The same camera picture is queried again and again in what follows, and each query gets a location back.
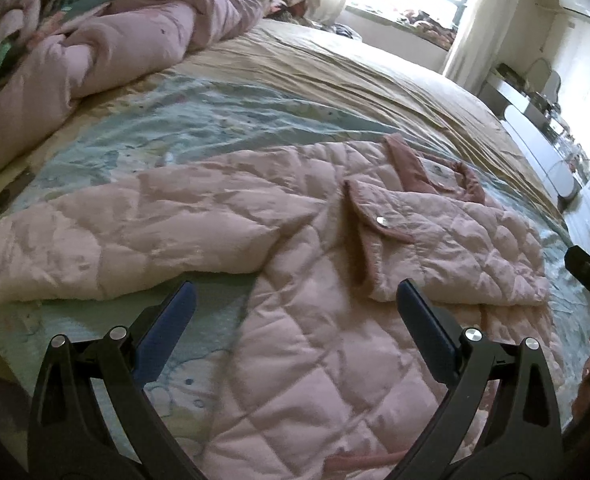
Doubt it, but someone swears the white rounded chair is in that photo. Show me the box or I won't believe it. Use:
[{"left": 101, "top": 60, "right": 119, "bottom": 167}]
[{"left": 500, "top": 105, "right": 580, "bottom": 206}]

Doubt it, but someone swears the round mirror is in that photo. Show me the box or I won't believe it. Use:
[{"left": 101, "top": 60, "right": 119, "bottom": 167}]
[{"left": 527, "top": 57, "right": 563, "bottom": 101}]

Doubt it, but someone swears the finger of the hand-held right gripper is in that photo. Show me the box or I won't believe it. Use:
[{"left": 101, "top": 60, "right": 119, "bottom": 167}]
[{"left": 564, "top": 245, "right": 590, "bottom": 321}]

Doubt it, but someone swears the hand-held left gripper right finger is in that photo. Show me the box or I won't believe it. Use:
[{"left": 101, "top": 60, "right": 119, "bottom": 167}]
[{"left": 396, "top": 280, "right": 563, "bottom": 480}]

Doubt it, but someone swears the pink floral blanket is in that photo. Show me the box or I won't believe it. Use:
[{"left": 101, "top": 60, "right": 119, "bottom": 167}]
[{"left": 0, "top": 0, "right": 111, "bottom": 96}]

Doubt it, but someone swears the grey vanity desk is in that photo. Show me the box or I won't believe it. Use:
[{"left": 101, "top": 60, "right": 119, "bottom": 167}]
[{"left": 477, "top": 67, "right": 566, "bottom": 126}]

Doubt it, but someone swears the pink duvet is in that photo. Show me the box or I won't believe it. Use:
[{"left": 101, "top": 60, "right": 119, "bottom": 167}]
[{"left": 0, "top": 0, "right": 266, "bottom": 186}]

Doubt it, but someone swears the light blue printed blanket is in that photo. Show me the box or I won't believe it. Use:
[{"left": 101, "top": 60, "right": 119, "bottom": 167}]
[{"left": 0, "top": 72, "right": 590, "bottom": 461}]

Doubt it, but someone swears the beige bed sheet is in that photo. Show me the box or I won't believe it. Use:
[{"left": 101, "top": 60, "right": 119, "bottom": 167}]
[{"left": 175, "top": 22, "right": 566, "bottom": 221}]

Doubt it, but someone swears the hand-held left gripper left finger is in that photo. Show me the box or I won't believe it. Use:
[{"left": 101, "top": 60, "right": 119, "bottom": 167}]
[{"left": 26, "top": 280, "right": 211, "bottom": 480}]

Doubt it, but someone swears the pink quilted jacket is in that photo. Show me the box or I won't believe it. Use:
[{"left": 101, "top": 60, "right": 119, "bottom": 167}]
[{"left": 0, "top": 135, "right": 570, "bottom": 480}]

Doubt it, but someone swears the pile of plush toys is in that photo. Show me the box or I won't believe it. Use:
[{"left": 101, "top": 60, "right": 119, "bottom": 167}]
[{"left": 375, "top": 7, "right": 458, "bottom": 48}]

